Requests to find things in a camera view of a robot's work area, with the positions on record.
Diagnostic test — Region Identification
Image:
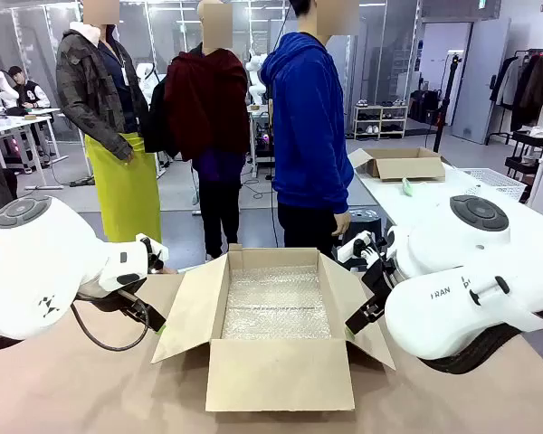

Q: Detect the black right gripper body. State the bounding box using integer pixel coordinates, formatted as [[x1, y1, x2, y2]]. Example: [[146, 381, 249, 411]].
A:
[[360, 259, 397, 302]]

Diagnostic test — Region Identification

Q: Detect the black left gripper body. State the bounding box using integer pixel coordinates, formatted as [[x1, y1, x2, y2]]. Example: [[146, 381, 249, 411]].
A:
[[76, 288, 140, 316]]

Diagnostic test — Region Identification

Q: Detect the large cardboard box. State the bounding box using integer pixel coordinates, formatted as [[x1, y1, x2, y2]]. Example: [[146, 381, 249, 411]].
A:
[[151, 243, 397, 413]]

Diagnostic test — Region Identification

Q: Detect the person's right forearm blue sleeve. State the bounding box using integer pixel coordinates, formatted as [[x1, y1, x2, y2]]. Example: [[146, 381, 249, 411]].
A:
[[305, 144, 352, 216]]

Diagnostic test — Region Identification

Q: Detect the person's right hand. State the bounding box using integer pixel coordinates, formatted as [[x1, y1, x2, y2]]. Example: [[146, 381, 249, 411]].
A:
[[332, 211, 353, 237]]

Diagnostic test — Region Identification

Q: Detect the dark grey stool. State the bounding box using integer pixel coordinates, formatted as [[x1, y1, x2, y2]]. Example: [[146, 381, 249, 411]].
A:
[[346, 205, 385, 249]]

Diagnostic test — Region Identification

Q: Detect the clear bubble wrap sheet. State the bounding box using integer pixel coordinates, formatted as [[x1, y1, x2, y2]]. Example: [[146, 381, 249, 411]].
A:
[[221, 266, 333, 340]]

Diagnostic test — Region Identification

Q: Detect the white work table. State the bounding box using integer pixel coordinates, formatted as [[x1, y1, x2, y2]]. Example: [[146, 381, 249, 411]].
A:
[[348, 148, 543, 230]]

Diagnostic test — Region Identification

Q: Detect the small open cardboard box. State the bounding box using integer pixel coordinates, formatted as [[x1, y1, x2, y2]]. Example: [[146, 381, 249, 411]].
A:
[[350, 146, 447, 183]]

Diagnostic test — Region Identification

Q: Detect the mannequin camo jacket yellow skirt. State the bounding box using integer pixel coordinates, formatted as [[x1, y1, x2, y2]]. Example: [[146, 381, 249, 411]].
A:
[[55, 0, 164, 245]]

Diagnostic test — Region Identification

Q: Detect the white perforated basket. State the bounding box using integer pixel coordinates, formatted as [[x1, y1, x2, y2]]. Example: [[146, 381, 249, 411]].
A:
[[455, 167, 527, 203]]

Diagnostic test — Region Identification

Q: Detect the white shoe rack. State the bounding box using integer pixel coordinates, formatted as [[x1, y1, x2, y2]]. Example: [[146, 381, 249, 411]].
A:
[[353, 103, 410, 140]]

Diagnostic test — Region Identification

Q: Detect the person in blue hoodie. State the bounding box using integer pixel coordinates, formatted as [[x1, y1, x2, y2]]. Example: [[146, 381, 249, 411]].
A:
[[260, 0, 361, 261]]

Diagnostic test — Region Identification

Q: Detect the black luggage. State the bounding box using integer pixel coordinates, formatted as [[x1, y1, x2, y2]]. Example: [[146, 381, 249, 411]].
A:
[[408, 89, 441, 124]]

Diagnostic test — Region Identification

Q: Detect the black tripod stand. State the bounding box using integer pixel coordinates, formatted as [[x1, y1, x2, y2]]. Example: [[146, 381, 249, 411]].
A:
[[433, 52, 463, 154]]

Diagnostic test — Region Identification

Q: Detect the black utility cart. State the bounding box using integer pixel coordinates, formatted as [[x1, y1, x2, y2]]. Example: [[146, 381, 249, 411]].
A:
[[504, 127, 543, 183]]

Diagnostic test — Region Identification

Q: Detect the mannequin dark red garment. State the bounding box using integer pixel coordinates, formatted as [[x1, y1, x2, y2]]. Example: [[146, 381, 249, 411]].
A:
[[145, 0, 253, 262]]

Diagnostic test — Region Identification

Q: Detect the seated person varsity jacket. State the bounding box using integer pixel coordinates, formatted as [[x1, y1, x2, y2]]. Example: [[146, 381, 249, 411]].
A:
[[4, 65, 52, 175]]

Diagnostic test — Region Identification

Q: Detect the clothes rack with coats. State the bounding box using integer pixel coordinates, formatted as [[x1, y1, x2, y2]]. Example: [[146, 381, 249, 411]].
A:
[[485, 48, 543, 146]]

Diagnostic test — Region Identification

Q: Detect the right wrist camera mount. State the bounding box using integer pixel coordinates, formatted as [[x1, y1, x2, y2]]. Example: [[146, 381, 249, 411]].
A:
[[337, 230, 386, 269]]

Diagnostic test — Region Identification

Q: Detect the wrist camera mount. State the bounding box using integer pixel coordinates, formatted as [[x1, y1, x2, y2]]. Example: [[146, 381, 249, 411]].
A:
[[135, 233, 170, 275], [337, 230, 386, 269]]

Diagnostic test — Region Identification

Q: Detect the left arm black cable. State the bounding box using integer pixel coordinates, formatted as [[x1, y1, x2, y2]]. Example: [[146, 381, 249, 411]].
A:
[[71, 288, 151, 353]]

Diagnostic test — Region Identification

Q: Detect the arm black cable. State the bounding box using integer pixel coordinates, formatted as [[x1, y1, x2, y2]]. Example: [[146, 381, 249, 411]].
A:
[[71, 288, 151, 353], [414, 321, 529, 374]]

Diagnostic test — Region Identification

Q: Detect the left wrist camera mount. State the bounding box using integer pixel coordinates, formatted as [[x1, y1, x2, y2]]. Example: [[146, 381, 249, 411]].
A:
[[135, 233, 170, 275]]

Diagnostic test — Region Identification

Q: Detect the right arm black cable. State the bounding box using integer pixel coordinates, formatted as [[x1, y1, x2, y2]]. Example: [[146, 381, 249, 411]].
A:
[[414, 321, 529, 374]]

